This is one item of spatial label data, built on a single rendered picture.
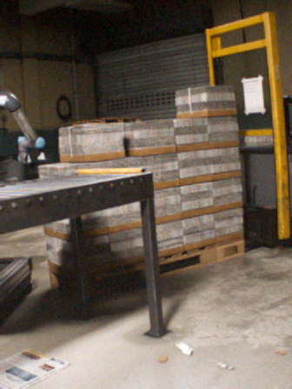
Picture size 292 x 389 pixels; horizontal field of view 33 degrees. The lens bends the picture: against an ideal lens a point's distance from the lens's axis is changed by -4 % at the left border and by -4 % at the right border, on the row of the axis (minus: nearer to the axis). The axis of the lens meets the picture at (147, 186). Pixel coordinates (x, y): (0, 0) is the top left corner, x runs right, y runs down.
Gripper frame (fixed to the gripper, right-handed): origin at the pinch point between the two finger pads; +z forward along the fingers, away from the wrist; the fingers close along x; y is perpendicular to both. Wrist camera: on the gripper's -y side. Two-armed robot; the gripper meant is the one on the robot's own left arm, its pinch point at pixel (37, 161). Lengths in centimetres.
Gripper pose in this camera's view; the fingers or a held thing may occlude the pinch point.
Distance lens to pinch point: 344.1
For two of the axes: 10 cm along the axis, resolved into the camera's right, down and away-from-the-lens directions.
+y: -0.8, -9.9, -1.1
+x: 8.5, -1.2, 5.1
